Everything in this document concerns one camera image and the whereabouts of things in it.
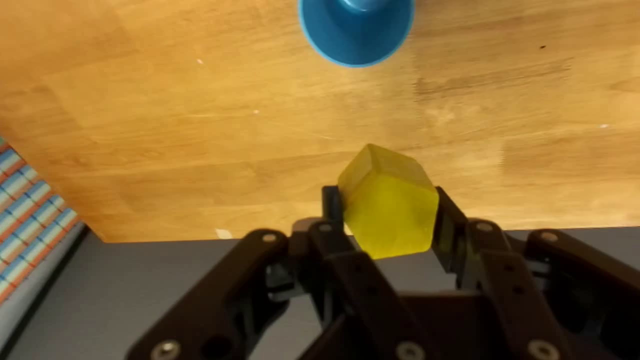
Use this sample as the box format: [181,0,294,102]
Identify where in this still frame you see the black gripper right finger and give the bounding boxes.
[429,185,640,360]

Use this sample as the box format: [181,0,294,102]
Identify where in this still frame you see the blue plastic cup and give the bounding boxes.
[296,0,416,70]

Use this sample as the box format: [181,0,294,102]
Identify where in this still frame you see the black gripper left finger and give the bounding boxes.
[124,184,442,360]

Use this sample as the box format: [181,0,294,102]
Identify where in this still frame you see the plaid cloth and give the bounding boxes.
[0,138,85,308]

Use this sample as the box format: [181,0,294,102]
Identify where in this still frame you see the yellow block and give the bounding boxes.
[336,141,442,262]

